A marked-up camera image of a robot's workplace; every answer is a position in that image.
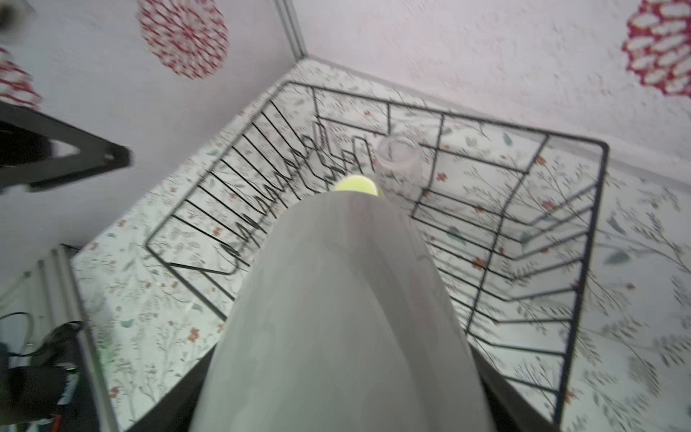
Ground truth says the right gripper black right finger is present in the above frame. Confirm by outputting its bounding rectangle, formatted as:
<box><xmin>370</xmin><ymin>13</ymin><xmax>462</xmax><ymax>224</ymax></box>
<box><xmin>471</xmin><ymin>347</ymin><xmax>560</xmax><ymax>432</ymax></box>

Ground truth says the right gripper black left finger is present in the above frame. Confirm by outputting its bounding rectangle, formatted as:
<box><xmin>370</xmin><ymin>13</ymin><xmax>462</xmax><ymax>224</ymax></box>
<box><xmin>128</xmin><ymin>347</ymin><xmax>215</xmax><ymax>432</ymax></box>

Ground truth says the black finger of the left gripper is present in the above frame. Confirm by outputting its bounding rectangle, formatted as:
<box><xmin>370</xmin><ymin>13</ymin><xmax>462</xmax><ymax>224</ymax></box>
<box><xmin>1</xmin><ymin>102</ymin><xmax>131</xmax><ymax>192</ymax></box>

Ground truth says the grey cream mug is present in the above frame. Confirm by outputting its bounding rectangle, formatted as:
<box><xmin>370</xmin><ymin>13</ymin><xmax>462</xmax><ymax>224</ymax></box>
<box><xmin>191</xmin><ymin>192</ymin><xmax>495</xmax><ymax>431</ymax></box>

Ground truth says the black wire dish rack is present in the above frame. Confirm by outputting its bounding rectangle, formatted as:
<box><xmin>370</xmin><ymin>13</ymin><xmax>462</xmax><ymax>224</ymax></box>
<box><xmin>145</xmin><ymin>81</ymin><xmax>610</xmax><ymax>428</ymax></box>

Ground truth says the clear glass cup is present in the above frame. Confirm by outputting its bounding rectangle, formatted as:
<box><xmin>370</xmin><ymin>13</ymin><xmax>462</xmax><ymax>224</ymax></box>
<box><xmin>374</xmin><ymin>134</ymin><xmax>425</xmax><ymax>201</ymax></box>

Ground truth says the light green mug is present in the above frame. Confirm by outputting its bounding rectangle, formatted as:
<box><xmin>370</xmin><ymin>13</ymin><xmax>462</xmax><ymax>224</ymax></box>
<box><xmin>333</xmin><ymin>175</ymin><xmax>384</xmax><ymax>198</ymax></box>

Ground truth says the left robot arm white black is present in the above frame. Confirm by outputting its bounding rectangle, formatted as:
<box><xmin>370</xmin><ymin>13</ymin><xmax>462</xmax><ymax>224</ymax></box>
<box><xmin>1</xmin><ymin>103</ymin><xmax>131</xmax><ymax>431</ymax></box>

